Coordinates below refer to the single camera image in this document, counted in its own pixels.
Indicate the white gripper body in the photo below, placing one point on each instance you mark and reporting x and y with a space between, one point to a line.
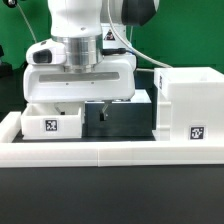
111 79

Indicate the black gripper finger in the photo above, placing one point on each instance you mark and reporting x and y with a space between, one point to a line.
59 107
102 113

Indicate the white front drawer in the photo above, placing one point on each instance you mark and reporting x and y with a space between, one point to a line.
42 121

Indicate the white drawer cabinet box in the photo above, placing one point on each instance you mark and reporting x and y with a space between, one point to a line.
190 104

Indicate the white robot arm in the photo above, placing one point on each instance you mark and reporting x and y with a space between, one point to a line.
87 57

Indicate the white marker tag sheet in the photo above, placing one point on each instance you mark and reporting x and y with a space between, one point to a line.
140 96

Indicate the black device at left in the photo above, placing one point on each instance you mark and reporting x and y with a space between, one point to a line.
5 68

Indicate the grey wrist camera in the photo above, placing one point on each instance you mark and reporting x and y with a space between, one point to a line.
47 52

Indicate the white U-shaped frame wall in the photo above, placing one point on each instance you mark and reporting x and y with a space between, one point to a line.
101 154

